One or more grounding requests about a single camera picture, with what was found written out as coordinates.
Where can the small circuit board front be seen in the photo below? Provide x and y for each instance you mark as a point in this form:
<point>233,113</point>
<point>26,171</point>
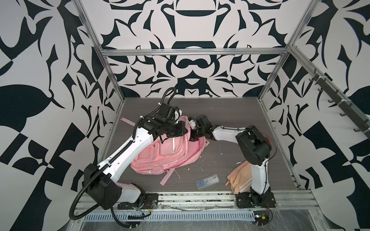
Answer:
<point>262,218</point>

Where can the pink school backpack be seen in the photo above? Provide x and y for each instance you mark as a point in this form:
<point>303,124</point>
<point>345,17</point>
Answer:
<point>164,157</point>

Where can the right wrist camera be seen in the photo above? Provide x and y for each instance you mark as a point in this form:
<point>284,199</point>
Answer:
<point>193,123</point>

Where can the clear plastic ruler case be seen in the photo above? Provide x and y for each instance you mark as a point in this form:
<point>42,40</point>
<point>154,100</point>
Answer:
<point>207,181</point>

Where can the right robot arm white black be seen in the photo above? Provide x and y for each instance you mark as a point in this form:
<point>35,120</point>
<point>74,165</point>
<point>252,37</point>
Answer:
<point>253,144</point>

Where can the aluminium frame crossbar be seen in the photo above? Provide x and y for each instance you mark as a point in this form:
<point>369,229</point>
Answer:
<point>199,51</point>

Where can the peach pink pencil case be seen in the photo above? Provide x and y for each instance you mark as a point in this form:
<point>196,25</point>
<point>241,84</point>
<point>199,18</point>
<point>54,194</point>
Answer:
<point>240,179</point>

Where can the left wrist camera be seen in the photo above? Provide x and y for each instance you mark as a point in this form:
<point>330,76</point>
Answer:
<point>177,113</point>

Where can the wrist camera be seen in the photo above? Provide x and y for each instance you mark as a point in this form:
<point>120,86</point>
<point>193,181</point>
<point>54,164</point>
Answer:
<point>177,113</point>
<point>193,123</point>

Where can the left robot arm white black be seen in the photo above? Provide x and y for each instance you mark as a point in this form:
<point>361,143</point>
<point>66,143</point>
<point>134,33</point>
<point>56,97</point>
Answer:
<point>100,181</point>

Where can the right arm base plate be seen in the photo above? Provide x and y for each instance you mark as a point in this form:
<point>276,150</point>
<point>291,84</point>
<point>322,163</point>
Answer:
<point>254,200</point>

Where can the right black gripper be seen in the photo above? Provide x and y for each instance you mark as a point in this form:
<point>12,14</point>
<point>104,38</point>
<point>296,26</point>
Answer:
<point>191,138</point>

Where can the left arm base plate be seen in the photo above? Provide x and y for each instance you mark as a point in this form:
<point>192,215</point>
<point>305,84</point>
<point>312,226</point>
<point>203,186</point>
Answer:
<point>146,201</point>

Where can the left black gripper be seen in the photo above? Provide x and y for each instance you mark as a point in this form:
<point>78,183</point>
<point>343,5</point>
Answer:
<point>181,127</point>

